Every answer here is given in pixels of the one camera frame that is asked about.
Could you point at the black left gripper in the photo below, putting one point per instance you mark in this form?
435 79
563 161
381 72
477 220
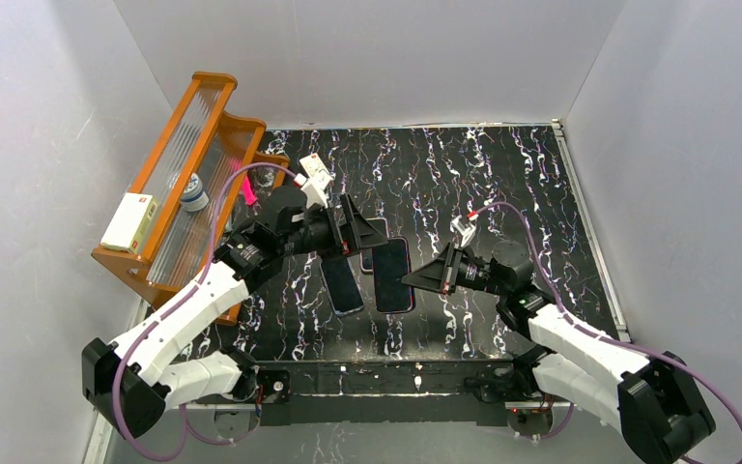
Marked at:
346 227

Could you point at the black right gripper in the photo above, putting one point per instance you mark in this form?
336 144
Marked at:
450 273

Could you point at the dark smartphone with light rim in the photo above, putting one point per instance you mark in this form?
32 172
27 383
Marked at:
366 256

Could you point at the blue smartphone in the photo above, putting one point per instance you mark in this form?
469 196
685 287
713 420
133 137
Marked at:
342 287

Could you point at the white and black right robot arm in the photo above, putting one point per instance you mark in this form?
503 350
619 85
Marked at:
656 407

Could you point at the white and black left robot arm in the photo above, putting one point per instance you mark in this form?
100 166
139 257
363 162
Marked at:
132 380

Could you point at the small white carton box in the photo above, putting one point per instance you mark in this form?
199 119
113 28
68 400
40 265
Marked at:
316 171

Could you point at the pink marker pen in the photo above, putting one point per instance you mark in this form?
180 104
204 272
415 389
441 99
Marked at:
247 191

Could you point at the white and blue tape roll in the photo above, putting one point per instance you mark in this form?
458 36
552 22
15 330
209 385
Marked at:
194 198

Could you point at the orange wooden shelf rack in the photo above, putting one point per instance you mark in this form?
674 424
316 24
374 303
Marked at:
200 137

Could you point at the white and green box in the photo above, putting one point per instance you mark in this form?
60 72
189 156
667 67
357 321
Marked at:
130 225

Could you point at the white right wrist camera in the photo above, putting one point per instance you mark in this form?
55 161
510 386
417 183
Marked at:
464 227

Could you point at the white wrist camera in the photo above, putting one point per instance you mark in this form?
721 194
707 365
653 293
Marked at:
464 227
314 189

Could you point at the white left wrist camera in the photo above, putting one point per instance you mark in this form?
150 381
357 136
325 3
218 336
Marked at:
314 189

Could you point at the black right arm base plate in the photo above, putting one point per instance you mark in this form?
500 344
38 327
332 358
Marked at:
530 410

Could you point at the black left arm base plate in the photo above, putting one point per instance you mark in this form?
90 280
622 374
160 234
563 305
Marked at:
242 409

